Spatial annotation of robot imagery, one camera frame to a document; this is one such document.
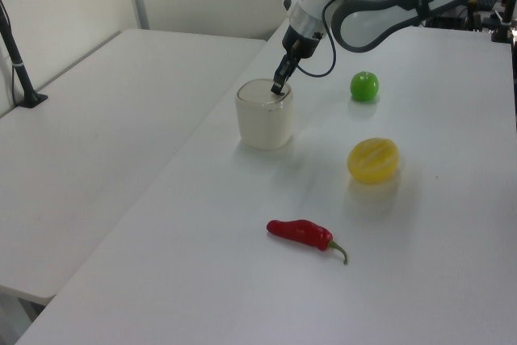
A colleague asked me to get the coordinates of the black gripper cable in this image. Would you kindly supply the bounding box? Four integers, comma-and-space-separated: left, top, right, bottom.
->
297, 0, 338, 78

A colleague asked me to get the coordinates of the yellow striped toy melon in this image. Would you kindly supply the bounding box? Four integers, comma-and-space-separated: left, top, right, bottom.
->
347, 137, 401, 185

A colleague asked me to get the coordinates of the white adjacent table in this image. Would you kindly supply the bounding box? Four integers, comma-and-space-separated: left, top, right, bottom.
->
0, 28, 268, 306

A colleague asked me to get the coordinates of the black pole with base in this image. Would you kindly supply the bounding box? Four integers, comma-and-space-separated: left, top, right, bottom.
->
0, 0, 49, 110

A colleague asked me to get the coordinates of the black table clamp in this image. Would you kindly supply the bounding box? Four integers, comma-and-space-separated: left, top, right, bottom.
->
490, 0, 517, 45

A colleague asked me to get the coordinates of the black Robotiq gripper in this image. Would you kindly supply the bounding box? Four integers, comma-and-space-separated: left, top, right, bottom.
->
269, 25, 325, 98

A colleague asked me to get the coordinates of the cream desktop garbage bin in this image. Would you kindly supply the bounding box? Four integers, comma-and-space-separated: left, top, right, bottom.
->
234, 77, 295, 150

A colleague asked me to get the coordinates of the green toy apple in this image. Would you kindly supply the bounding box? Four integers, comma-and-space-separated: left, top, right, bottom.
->
349, 71, 380, 103

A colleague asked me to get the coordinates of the red toy chili pepper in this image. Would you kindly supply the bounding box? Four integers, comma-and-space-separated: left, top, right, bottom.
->
266, 219, 350, 266

